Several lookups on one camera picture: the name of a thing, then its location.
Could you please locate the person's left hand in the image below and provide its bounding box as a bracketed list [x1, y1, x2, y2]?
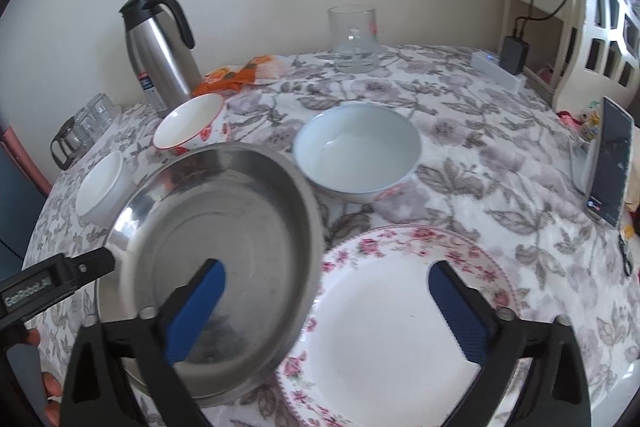
[10, 327, 63, 427]

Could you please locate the light blue bowl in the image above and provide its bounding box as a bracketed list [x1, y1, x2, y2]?
[292, 103, 423, 204]

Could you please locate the grey phone stand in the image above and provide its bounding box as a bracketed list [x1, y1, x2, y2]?
[570, 139, 598, 198]

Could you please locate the pink board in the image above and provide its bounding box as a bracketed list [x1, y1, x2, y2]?
[0, 124, 53, 198]

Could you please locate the small colourful toy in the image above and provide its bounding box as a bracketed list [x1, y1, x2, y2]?
[557, 102, 603, 142]

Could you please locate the black smartphone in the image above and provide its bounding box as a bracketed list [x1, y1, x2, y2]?
[584, 97, 636, 228]

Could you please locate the black charger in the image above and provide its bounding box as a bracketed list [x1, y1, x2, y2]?
[501, 36, 527, 76]

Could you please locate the stainless steel thermos jug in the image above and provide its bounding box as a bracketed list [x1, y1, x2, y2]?
[119, 0, 203, 118]

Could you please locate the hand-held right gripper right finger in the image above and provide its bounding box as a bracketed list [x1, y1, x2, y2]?
[428, 260, 592, 427]

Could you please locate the tray of glass cups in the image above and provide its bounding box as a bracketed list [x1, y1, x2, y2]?
[60, 104, 124, 158]

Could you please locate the floral rimmed white plate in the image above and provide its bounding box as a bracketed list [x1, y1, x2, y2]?
[275, 224, 518, 427]

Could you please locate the clear drinking glass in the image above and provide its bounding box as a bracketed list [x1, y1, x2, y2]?
[89, 93, 121, 128]
[74, 107, 99, 138]

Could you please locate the red rimmed white bowl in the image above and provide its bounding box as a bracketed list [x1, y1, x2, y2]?
[152, 93, 232, 156]

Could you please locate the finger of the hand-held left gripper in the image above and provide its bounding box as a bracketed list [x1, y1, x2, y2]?
[67, 247, 117, 288]

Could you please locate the glass teapot with black handle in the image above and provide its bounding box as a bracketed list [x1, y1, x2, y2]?
[50, 117, 90, 171]

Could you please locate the white lattice chair back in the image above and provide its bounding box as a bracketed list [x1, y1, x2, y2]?
[552, 0, 640, 118]

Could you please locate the orange snack packet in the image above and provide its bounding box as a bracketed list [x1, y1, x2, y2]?
[192, 66, 247, 98]
[240, 54, 291, 86]

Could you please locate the clear glass mug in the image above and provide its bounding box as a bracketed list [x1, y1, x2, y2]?
[327, 5, 383, 74]

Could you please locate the white power strip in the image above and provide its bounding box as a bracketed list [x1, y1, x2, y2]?
[471, 51, 527, 94]

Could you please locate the small white bowl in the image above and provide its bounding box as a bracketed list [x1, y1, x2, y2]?
[75, 151, 136, 228]

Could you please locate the stainless steel basin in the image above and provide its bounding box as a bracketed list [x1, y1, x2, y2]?
[94, 144, 327, 408]

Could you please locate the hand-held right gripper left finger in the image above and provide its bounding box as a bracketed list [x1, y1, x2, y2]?
[60, 258, 227, 427]

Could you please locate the dark blue panel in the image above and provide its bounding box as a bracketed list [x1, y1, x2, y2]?
[0, 142, 48, 268]

